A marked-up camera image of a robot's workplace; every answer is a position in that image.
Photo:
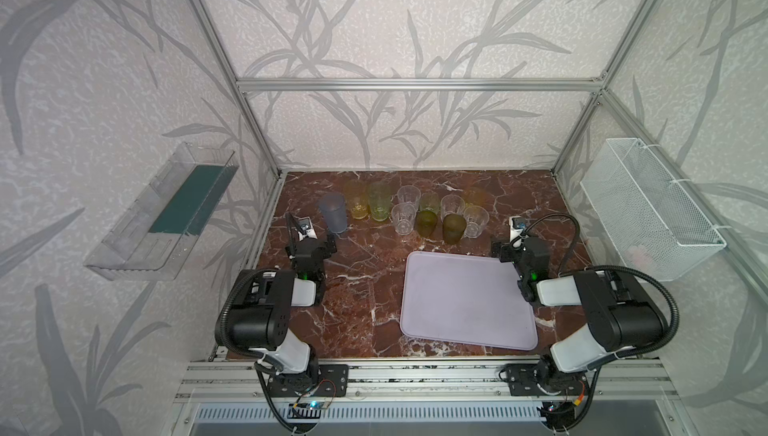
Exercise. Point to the clear faceted cup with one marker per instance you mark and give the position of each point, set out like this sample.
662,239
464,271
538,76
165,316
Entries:
477,219

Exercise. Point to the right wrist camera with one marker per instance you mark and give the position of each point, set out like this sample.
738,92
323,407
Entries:
517,226

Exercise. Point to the clear cup back row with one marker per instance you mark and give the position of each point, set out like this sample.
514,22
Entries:
409,194

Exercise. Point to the pink object in basket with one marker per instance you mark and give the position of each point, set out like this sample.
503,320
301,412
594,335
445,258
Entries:
639,257

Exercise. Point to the white wire basket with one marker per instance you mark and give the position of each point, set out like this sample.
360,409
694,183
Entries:
639,202

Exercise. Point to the light green plastic cup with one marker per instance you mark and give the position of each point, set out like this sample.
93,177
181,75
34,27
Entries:
379,200

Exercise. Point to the clear plastic wall shelf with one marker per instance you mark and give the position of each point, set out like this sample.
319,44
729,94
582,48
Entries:
153,239

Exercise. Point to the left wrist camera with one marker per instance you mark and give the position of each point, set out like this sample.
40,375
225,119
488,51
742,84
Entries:
305,228

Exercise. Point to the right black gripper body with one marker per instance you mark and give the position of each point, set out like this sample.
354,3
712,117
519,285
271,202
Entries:
513,249

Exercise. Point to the green cup back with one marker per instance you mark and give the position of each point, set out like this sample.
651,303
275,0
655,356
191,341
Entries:
431,202

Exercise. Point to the olive green textured cup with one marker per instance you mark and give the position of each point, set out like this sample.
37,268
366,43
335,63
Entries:
426,223

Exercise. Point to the small circuit board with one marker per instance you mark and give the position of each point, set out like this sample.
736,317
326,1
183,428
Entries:
308,410

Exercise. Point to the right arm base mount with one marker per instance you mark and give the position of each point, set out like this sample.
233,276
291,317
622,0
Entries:
542,380

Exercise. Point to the brown olive textured cup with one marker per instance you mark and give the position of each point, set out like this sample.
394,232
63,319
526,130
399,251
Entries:
453,229

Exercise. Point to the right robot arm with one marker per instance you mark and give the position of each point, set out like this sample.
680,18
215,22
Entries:
628,313

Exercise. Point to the grey-blue plastic cup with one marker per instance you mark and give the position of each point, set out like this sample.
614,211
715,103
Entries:
333,209

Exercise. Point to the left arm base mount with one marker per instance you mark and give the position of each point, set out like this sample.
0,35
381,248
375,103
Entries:
325,380

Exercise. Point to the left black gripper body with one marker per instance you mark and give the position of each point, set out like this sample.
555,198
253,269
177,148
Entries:
309,241

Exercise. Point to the yellow plastic cup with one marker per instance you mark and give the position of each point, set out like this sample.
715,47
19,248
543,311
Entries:
356,197

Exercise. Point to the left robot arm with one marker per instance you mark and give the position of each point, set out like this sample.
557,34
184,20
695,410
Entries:
254,320

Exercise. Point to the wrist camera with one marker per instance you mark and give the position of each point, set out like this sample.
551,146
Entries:
305,228
517,226

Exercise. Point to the lilac plastic tray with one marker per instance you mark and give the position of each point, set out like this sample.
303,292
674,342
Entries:
466,299

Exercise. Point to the amber faceted cup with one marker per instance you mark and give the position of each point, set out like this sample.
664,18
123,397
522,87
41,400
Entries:
475,197

